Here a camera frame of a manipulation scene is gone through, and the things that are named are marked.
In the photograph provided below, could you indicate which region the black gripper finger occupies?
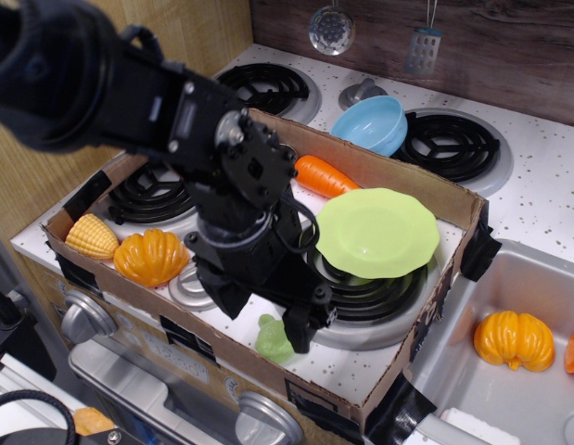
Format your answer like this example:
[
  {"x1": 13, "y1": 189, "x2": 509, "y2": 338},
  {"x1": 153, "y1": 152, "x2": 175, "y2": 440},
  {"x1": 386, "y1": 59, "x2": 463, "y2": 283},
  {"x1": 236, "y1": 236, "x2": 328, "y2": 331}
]
[
  {"x1": 282, "y1": 305, "x2": 331, "y2": 353},
  {"x1": 197, "y1": 263, "x2": 251, "y2": 319}
]

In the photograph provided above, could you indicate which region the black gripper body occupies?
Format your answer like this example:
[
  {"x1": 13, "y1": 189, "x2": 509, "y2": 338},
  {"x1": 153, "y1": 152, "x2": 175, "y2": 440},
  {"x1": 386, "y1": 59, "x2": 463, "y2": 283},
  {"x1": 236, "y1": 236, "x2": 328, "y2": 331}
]
[{"x1": 185, "y1": 203, "x2": 336, "y2": 322}]

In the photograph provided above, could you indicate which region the green toy broccoli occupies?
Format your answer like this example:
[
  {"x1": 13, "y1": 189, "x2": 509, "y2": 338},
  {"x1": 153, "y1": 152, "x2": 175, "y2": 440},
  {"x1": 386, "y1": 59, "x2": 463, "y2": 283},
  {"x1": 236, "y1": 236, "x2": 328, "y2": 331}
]
[{"x1": 255, "y1": 314, "x2": 295, "y2": 363}]

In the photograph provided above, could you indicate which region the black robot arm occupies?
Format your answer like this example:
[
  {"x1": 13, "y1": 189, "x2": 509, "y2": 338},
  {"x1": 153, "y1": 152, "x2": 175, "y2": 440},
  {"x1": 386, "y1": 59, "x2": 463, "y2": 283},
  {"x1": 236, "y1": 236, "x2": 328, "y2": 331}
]
[{"x1": 0, "y1": 1, "x2": 336, "y2": 353}]

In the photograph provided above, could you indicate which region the grey stove knob front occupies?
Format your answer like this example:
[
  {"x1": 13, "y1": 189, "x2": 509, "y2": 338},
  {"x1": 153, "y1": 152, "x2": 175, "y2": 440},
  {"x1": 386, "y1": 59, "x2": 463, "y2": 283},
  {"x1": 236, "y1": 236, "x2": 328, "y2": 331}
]
[{"x1": 168, "y1": 264, "x2": 216, "y2": 312}]

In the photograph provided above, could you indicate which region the grey stove knob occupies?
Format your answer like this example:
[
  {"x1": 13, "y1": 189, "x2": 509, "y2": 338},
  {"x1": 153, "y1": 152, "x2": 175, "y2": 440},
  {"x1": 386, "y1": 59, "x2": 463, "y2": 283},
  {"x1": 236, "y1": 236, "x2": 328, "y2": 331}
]
[
  {"x1": 168, "y1": 264, "x2": 216, "y2": 312},
  {"x1": 338, "y1": 78, "x2": 388, "y2": 110}
]

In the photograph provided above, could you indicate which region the front right black burner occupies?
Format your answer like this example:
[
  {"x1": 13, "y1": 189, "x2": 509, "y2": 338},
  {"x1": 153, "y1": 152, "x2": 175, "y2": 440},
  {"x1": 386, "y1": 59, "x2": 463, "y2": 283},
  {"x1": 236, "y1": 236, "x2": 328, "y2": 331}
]
[{"x1": 304, "y1": 248, "x2": 428, "y2": 324}]

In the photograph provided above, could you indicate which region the orange toy pumpkin half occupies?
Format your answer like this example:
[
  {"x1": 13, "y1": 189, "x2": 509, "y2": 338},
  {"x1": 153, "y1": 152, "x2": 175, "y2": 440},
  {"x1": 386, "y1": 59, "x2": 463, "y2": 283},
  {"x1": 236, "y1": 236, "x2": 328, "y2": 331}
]
[{"x1": 113, "y1": 229, "x2": 190, "y2": 287}]

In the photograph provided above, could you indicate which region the orange toy carrot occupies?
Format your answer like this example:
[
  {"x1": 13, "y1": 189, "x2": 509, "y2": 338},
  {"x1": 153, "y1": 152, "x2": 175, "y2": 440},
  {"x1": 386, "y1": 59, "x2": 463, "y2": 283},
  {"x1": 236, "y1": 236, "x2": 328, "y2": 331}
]
[{"x1": 295, "y1": 155, "x2": 361, "y2": 198}]

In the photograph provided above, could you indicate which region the silver oven knob right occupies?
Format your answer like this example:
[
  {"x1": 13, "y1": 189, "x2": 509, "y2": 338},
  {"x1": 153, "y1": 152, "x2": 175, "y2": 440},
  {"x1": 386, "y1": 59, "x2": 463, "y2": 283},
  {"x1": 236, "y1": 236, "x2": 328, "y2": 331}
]
[{"x1": 235, "y1": 391, "x2": 303, "y2": 445}]

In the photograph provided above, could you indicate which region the silver oven knob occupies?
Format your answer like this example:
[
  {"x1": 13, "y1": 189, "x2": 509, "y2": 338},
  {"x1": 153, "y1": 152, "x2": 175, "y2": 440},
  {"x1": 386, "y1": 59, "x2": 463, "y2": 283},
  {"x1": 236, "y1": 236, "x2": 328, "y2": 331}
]
[
  {"x1": 61, "y1": 290, "x2": 118, "y2": 344},
  {"x1": 235, "y1": 391, "x2": 303, "y2": 445}
]

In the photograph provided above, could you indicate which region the green plastic plate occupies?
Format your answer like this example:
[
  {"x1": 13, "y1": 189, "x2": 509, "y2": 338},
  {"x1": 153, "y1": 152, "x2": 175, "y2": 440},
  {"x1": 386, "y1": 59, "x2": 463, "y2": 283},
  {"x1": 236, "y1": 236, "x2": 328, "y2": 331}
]
[{"x1": 316, "y1": 188, "x2": 440, "y2": 279}]

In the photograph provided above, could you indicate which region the silver oven knob left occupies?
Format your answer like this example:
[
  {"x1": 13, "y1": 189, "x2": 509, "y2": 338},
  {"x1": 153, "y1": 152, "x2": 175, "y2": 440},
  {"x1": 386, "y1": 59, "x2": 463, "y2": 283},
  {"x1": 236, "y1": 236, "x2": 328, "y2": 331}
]
[{"x1": 61, "y1": 290, "x2": 118, "y2": 344}]

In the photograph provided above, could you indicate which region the yellow toy corn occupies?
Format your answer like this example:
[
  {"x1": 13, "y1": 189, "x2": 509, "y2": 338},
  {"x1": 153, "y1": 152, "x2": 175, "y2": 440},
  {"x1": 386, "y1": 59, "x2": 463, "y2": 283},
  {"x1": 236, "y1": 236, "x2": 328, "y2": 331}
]
[{"x1": 65, "y1": 213, "x2": 120, "y2": 260}]

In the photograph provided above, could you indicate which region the back left black burner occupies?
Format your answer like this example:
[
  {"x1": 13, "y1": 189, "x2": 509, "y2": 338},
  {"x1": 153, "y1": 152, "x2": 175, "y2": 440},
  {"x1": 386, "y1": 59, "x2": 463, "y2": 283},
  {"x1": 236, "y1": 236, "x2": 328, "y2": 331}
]
[{"x1": 216, "y1": 63, "x2": 310, "y2": 115}]

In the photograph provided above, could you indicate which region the blue plastic bowl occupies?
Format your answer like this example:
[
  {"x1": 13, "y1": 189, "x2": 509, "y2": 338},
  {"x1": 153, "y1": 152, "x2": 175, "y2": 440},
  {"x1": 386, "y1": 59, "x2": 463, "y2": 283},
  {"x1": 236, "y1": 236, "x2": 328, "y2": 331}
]
[{"x1": 330, "y1": 95, "x2": 408, "y2": 157}]

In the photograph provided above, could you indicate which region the grey stove knob back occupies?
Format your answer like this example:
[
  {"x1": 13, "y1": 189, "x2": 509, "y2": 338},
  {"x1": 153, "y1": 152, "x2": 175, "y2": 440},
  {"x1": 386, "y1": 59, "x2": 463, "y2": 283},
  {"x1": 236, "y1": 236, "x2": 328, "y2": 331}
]
[{"x1": 338, "y1": 78, "x2": 388, "y2": 110}]

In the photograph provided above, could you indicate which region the orange toy bottom left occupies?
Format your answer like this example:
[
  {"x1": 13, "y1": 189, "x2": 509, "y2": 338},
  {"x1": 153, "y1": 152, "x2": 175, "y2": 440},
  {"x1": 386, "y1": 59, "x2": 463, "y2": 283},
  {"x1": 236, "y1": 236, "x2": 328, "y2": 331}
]
[{"x1": 72, "y1": 407, "x2": 115, "y2": 437}]

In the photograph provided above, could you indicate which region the cardboard fence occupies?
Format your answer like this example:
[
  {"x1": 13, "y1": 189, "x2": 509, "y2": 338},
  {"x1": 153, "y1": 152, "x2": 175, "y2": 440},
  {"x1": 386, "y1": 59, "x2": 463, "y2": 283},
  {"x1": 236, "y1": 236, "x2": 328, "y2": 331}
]
[{"x1": 44, "y1": 110, "x2": 491, "y2": 444}]

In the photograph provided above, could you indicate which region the orange toy pumpkin in sink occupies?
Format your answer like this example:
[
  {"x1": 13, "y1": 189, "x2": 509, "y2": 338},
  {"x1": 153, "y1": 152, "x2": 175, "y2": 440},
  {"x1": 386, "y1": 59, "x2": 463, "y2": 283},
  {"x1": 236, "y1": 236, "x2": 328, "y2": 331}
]
[{"x1": 473, "y1": 311, "x2": 555, "y2": 372}]

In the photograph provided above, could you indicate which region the back right black burner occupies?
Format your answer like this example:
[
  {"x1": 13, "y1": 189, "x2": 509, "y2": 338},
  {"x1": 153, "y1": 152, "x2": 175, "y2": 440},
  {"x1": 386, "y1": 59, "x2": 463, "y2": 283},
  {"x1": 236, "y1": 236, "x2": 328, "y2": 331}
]
[{"x1": 392, "y1": 112, "x2": 501, "y2": 183}]

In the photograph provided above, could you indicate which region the hanging metal strainer ladle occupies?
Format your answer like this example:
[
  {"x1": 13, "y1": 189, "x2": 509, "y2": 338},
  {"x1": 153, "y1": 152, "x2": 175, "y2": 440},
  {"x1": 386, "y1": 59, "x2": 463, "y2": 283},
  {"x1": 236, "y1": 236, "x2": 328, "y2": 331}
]
[{"x1": 308, "y1": 1, "x2": 356, "y2": 57}]

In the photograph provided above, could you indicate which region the hanging metal grater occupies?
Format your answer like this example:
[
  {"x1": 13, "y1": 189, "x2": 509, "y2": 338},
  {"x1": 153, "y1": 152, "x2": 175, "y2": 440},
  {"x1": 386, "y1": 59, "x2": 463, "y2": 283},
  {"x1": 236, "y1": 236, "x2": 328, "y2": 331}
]
[{"x1": 404, "y1": 0, "x2": 442, "y2": 77}]

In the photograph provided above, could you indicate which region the silver sink basin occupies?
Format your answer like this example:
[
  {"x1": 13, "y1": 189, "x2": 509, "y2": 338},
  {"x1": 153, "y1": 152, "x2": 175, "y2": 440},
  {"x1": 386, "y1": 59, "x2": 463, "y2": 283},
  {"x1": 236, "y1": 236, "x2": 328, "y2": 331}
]
[{"x1": 411, "y1": 240, "x2": 574, "y2": 444}]

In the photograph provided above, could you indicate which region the silver oven door handle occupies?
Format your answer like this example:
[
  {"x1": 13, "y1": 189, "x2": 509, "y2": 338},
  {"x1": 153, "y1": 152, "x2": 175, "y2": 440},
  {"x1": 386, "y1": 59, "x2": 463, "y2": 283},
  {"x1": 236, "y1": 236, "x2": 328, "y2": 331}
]
[{"x1": 69, "y1": 340, "x2": 238, "y2": 444}]

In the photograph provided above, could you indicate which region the black cable bottom left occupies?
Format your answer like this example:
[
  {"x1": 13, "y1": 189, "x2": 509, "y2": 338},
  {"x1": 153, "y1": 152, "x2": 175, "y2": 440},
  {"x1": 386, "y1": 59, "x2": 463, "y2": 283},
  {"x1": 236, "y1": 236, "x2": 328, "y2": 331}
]
[{"x1": 0, "y1": 389, "x2": 77, "y2": 445}]

